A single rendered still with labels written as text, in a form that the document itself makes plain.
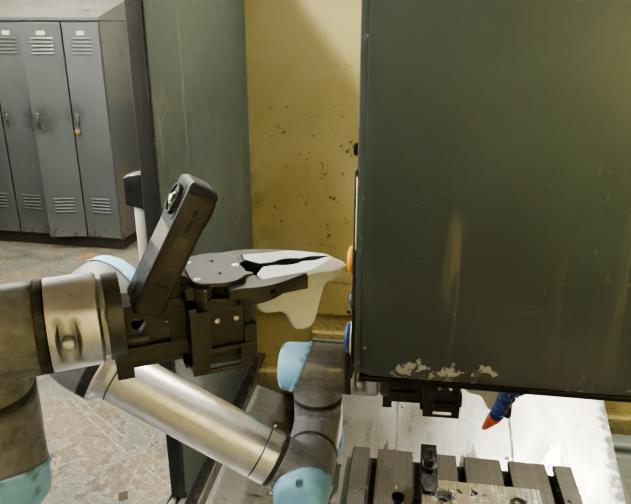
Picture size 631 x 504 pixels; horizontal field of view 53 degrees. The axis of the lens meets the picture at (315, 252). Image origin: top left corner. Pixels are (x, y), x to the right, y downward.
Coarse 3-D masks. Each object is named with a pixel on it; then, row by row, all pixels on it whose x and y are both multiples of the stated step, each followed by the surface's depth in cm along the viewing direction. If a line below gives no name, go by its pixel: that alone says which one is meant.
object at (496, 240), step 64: (384, 0) 48; (448, 0) 47; (512, 0) 46; (576, 0) 46; (384, 64) 49; (448, 64) 48; (512, 64) 48; (576, 64) 47; (384, 128) 51; (448, 128) 50; (512, 128) 49; (576, 128) 49; (384, 192) 53; (448, 192) 52; (512, 192) 51; (576, 192) 50; (384, 256) 54; (448, 256) 54; (512, 256) 53; (576, 256) 52; (384, 320) 57; (448, 320) 56; (512, 320) 55; (576, 320) 54; (448, 384) 58; (512, 384) 57; (576, 384) 56
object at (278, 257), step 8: (248, 256) 57; (256, 256) 57; (264, 256) 57; (272, 256) 57; (280, 256) 57; (288, 256) 57; (296, 256) 57; (304, 256) 57; (312, 256) 57; (320, 256) 58; (328, 256) 58; (248, 264) 57; (256, 264) 56; (264, 264) 56; (272, 264) 56; (280, 264) 57; (288, 264) 57; (256, 272) 56
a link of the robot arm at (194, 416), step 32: (64, 384) 83; (96, 384) 82; (128, 384) 83; (160, 384) 84; (192, 384) 87; (160, 416) 83; (192, 416) 84; (224, 416) 85; (224, 448) 84; (256, 448) 84; (288, 448) 86; (320, 448) 89; (256, 480) 86; (288, 480) 83; (320, 480) 83
